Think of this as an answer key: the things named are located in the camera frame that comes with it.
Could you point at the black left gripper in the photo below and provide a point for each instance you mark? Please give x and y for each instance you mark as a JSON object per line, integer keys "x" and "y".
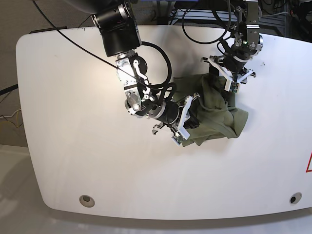
{"x": 234, "y": 63}

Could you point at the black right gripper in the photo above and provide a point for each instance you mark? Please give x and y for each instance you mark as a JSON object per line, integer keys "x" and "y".
{"x": 172, "y": 115}

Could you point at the olive green T-shirt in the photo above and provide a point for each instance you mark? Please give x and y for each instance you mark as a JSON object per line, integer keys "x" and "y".
{"x": 215, "y": 110}

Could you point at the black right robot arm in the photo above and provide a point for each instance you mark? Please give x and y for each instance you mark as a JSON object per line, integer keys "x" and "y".
{"x": 118, "y": 28}

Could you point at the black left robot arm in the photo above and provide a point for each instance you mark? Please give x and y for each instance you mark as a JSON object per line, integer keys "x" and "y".
{"x": 245, "y": 32}

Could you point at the red triangle sticker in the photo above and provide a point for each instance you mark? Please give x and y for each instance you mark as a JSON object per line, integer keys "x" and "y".
{"x": 309, "y": 166}

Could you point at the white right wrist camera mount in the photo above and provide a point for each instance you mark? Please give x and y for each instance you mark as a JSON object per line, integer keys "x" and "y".
{"x": 179, "y": 133}

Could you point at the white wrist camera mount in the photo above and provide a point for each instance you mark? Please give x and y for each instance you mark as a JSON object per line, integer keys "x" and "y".
{"x": 233, "y": 80}
{"x": 179, "y": 133}

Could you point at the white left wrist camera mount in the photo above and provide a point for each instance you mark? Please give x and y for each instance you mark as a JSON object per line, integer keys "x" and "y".
{"x": 233, "y": 80}

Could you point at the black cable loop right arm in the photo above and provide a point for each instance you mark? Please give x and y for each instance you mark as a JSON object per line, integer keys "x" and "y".
{"x": 161, "y": 71}

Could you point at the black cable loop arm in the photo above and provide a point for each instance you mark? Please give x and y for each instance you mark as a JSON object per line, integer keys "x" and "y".
{"x": 161, "y": 71}
{"x": 218, "y": 24}

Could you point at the aluminium frame rail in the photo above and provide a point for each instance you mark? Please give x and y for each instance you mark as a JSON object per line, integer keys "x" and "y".
{"x": 201, "y": 15}

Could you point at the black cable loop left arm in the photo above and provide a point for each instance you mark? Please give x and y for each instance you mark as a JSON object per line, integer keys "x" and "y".
{"x": 218, "y": 24}

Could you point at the right table cable grommet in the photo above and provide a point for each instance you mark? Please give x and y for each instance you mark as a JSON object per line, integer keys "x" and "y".
{"x": 295, "y": 198}

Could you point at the table cable grommet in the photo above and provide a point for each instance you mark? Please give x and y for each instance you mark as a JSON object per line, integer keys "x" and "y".
{"x": 295, "y": 198}
{"x": 86, "y": 201}

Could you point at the left table cable grommet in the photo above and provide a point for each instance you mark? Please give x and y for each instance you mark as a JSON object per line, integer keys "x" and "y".
{"x": 86, "y": 201}

